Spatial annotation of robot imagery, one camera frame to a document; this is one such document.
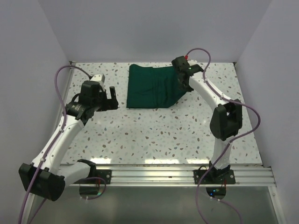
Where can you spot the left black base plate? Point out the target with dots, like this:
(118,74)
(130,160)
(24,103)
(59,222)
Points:
(105,174)

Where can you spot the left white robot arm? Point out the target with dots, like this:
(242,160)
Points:
(42,176)

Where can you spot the green surgical cloth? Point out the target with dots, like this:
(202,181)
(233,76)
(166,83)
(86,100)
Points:
(150,88)

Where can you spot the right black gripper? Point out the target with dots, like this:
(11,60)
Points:
(188,89)

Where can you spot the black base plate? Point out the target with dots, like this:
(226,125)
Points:
(210,178)
(105,174)

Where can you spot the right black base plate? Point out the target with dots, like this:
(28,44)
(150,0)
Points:
(210,178)

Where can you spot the aluminium mounting rail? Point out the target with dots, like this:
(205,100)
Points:
(172,175)

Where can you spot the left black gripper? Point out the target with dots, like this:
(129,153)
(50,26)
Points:
(110,103)

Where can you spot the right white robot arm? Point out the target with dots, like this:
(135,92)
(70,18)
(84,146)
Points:
(225,123)

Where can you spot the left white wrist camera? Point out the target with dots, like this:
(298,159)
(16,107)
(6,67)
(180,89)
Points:
(100,79)

